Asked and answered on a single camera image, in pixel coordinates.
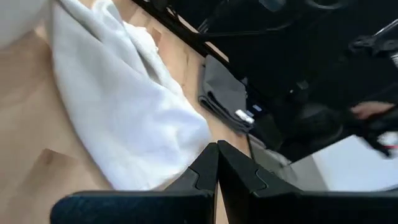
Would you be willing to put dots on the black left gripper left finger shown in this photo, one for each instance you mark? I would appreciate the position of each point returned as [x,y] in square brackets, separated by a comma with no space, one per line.
[140,207]

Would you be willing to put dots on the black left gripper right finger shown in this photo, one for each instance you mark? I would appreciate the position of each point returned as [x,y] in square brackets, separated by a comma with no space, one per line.
[280,207]

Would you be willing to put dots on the white towel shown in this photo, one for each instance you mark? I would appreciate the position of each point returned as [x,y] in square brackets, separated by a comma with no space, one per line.
[124,109]

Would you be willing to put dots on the plain dark grey towel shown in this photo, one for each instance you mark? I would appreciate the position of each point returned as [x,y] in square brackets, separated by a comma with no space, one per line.
[224,90]

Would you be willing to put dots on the person's hand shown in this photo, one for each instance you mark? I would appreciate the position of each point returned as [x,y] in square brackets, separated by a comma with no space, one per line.
[370,109]

